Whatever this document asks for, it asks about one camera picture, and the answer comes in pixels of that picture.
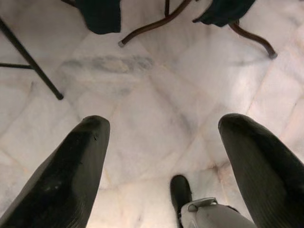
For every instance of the black folding chair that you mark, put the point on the black folding chair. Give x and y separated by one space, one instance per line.
35 66

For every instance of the black garment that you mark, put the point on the black garment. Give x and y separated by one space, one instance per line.
102 16

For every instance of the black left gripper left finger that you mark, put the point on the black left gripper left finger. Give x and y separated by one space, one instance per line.
61 178

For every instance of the navy blue shirt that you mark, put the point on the navy blue shirt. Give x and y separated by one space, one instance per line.
223 12

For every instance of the robot grey leg black foot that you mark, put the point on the robot grey leg black foot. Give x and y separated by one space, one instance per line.
204 213

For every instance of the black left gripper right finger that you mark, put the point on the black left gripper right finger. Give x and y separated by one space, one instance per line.
268 178

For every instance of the pink marble folding table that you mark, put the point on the pink marble folding table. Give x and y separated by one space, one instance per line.
128 37

